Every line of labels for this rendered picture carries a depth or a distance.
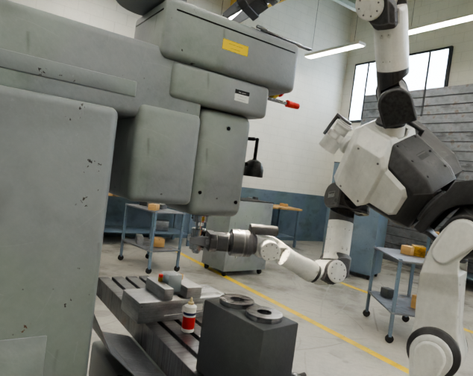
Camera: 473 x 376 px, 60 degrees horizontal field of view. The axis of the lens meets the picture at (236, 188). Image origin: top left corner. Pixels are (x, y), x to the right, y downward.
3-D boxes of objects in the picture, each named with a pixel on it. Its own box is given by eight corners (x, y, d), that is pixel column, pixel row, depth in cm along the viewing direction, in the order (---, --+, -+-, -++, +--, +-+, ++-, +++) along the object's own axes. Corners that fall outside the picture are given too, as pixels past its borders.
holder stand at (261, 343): (230, 360, 115) (239, 289, 115) (289, 398, 99) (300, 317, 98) (195, 369, 107) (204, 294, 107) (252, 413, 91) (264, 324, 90)
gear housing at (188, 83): (225, 121, 149) (229, 94, 149) (267, 119, 129) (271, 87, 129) (137, 103, 131) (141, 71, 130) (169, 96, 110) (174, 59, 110)
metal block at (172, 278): (172, 286, 150) (174, 270, 150) (180, 291, 146) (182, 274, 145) (160, 287, 147) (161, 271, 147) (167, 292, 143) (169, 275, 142)
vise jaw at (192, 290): (180, 285, 158) (182, 275, 158) (201, 298, 146) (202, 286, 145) (166, 286, 154) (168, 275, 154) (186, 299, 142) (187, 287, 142)
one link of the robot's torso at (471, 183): (543, 192, 114) (486, 154, 123) (542, 190, 104) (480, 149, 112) (470, 264, 124) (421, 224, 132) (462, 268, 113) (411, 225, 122)
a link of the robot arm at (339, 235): (332, 284, 154) (340, 226, 159) (354, 287, 142) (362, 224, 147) (306, 278, 150) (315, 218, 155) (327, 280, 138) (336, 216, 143)
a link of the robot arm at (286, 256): (248, 243, 143) (279, 260, 147) (254, 252, 135) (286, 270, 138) (258, 227, 143) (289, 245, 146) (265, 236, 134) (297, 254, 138)
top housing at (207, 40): (249, 100, 155) (254, 57, 155) (296, 94, 133) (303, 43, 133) (127, 69, 129) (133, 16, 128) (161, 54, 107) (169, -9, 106)
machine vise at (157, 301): (204, 301, 165) (208, 274, 165) (225, 314, 153) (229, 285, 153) (120, 308, 144) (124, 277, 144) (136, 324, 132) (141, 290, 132)
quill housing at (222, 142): (209, 209, 147) (220, 120, 146) (242, 218, 130) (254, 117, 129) (159, 206, 136) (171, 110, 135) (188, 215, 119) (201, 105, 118)
